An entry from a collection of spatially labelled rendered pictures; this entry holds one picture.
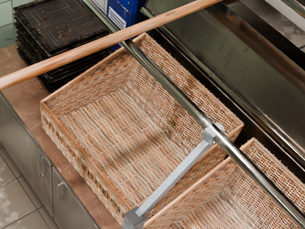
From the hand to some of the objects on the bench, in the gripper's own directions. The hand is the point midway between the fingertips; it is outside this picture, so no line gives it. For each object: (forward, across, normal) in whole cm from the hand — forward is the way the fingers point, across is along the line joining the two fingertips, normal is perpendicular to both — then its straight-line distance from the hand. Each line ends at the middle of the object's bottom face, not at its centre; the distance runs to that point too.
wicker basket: (+66, +62, -74) cm, 117 cm away
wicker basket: (+6, +62, -74) cm, 96 cm away
